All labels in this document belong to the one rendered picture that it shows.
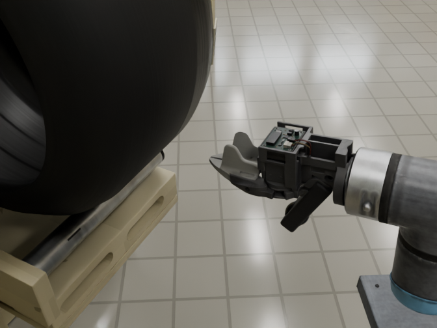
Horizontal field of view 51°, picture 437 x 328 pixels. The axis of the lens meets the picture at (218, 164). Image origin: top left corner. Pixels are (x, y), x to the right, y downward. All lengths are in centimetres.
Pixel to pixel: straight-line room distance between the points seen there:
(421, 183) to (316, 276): 132
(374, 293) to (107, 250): 60
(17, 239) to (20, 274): 27
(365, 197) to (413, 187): 6
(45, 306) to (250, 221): 142
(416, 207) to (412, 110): 240
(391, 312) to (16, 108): 89
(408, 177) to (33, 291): 50
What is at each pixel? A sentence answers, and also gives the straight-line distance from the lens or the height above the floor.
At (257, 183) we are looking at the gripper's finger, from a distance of 64.
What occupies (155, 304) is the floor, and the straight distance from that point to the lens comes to 177.
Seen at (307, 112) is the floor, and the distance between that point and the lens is 278.
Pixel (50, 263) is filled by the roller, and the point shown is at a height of 91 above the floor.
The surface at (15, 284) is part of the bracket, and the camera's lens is 70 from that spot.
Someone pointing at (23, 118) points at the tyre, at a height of 94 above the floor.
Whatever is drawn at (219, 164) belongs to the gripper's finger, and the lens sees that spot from 68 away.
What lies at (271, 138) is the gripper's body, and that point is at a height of 109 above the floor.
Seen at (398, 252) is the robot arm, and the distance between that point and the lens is 66.
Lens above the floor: 145
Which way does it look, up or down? 39 degrees down
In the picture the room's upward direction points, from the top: straight up
